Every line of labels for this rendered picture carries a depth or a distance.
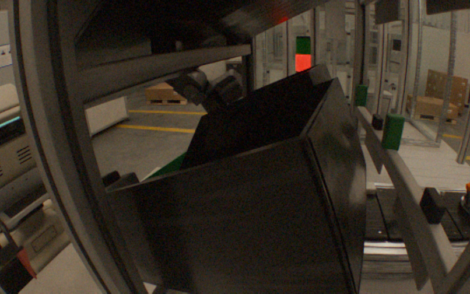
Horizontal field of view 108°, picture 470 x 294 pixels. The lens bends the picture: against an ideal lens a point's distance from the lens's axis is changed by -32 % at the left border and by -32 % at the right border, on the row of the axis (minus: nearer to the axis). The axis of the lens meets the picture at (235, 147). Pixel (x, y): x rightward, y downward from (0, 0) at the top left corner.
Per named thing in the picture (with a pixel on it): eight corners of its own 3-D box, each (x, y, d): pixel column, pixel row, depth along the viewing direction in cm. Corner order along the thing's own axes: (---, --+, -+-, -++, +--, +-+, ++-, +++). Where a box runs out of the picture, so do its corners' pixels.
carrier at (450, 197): (460, 242, 45) (479, 206, 40) (433, 195, 66) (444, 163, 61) (510, 238, 38) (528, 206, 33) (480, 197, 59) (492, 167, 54)
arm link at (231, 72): (188, 76, 64) (180, 91, 57) (219, 48, 58) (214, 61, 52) (218, 105, 69) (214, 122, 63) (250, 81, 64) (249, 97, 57)
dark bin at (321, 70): (148, 195, 36) (125, 152, 35) (195, 159, 47) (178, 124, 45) (337, 151, 21) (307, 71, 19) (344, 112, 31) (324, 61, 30)
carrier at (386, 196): (387, 244, 51) (403, 204, 46) (372, 192, 72) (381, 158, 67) (459, 242, 45) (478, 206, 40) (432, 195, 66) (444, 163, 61)
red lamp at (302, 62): (295, 71, 69) (295, 55, 67) (295, 69, 74) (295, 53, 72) (312, 72, 68) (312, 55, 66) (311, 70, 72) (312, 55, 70)
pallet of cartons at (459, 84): (439, 113, 494) (445, 74, 452) (423, 102, 598) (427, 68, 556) (462, 116, 470) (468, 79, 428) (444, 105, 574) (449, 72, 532)
